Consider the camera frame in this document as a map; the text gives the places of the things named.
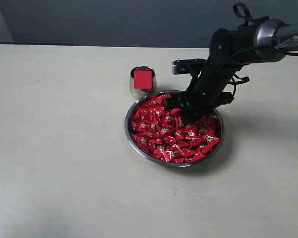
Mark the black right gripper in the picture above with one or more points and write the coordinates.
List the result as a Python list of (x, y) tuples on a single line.
[(204, 93)]

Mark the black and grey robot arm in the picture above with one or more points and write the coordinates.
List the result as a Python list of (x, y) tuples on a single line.
[(267, 41)]

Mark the round stainless steel plate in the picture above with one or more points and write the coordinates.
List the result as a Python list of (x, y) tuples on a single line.
[(220, 129)]

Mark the stainless steel cup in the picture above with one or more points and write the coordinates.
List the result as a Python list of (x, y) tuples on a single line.
[(138, 93)]

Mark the red wrapped candy pile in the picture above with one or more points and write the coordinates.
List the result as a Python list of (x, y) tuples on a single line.
[(174, 141)]

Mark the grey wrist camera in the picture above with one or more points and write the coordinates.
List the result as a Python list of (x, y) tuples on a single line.
[(188, 66)]

